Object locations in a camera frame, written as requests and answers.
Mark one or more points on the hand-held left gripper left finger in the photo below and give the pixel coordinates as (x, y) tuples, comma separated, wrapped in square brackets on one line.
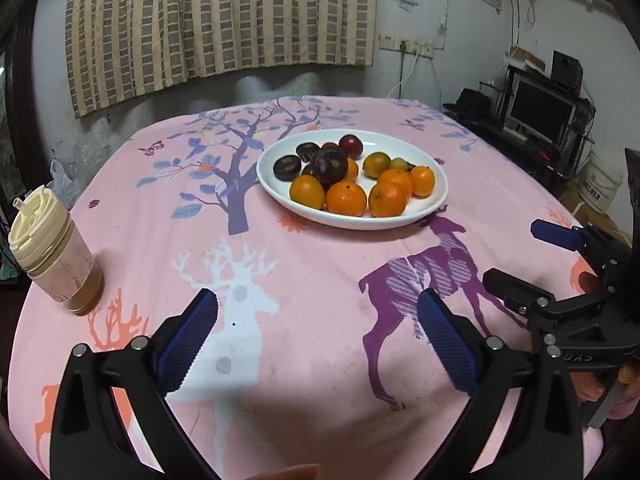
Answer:
[(187, 340)]

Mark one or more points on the black hat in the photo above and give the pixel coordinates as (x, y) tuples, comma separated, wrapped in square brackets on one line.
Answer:
[(470, 102)]

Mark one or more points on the cardboard box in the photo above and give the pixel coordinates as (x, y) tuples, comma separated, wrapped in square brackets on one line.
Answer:
[(595, 220)]

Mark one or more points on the beige lidded tumbler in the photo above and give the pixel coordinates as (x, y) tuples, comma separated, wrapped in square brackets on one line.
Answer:
[(60, 270)]

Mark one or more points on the large dark purple passion fruit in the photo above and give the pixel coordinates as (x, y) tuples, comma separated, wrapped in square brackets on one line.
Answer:
[(330, 163)]

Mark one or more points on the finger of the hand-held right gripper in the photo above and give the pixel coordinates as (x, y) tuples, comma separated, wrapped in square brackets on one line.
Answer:
[(510, 290), (550, 232)]

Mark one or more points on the dark wrinkled passion fruit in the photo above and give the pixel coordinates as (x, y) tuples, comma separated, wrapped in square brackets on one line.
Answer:
[(306, 150), (286, 167)]

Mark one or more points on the yellow orange round fruit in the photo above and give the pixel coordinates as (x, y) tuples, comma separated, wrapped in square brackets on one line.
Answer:
[(376, 165)]

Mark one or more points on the small yellow green fruit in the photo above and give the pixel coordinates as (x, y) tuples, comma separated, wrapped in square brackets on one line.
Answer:
[(398, 163)]

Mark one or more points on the orange mandarin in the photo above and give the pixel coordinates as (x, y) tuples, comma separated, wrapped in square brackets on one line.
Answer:
[(397, 177), (346, 198), (353, 172), (306, 192), (386, 200), (422, 181)]

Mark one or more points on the pink printed tablecloth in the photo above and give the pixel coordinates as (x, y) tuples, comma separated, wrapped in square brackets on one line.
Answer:
[(300, 270)]

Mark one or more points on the white plastic bucket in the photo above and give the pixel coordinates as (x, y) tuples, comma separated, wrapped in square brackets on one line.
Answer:
[(600, 182)]

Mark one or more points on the dark red cherry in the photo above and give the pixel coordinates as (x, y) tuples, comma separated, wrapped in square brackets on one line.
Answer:
[(351, 145)]

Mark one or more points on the small dark red fruit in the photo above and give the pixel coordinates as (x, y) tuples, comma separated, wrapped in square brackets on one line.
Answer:
[(329, 145)]

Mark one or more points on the person's right hand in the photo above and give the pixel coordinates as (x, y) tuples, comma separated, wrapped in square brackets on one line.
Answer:
[(587, 389)]

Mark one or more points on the black speaker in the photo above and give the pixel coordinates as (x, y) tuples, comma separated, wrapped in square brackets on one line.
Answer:
[(567, 67)]

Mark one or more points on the white plastic bag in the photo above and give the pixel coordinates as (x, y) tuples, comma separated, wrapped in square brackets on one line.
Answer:
[(62, 185)]

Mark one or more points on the white wall power strip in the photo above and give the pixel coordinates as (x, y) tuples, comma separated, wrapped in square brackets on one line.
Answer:
[(415, 47)]

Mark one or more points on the computer monitor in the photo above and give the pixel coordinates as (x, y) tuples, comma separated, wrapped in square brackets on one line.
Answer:
[(540, 107)]

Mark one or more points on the beige checked curtain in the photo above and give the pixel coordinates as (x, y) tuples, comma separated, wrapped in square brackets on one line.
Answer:
[(200, 20)]

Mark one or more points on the white plate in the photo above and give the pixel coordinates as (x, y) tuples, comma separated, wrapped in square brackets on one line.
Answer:
[(425, 152)]

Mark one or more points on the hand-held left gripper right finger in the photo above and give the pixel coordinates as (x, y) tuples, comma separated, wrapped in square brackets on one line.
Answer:
[(447, 340)]

